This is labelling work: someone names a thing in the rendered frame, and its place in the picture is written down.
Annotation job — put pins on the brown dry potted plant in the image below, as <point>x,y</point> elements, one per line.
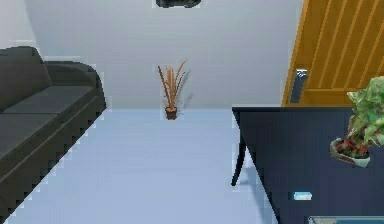
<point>171,90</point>

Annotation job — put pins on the dark navy table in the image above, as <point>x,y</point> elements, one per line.
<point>300,160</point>

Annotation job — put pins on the small light blue box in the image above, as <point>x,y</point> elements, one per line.
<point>302,196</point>

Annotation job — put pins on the dark grey sofa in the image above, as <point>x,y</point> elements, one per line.
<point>40,113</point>

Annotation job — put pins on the orange wooden slatted door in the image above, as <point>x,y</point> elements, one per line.
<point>336,50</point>

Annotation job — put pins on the green leafy potted plant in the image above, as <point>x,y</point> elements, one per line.
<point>366,116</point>

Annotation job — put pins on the light blue flat object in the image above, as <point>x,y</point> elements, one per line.
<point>346,220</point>

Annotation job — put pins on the black wall-mounted object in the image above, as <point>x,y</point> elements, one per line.
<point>178,3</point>

